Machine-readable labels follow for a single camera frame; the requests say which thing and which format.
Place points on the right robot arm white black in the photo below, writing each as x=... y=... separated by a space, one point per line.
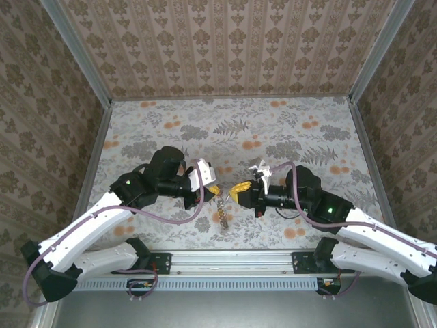
x=375 y=259

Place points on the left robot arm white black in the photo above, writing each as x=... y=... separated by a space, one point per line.
x=85 y=232

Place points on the floral patterned table cover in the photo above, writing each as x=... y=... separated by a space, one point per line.
x=218 y=116

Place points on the grey steel sheet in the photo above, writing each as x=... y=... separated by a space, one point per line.
x=222 y=311

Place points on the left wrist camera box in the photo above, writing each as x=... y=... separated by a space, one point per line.
x=206 y=174

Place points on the aluminium mounting rail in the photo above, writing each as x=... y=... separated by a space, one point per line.
x=232 y=261

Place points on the aluminium table side rail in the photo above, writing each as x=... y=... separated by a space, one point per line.
x=92 y=164
x=369 y=153

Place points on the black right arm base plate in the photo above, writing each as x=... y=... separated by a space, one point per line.
x=300 y=263

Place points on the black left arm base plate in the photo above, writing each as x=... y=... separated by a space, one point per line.
x=164 y=263

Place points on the aluminium corner post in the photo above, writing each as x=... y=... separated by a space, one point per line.
x=378 y=51
x=80 y=51

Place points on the aluminium frame bar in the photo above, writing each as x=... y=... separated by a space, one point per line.
x=42 y=316
x=425 y=319

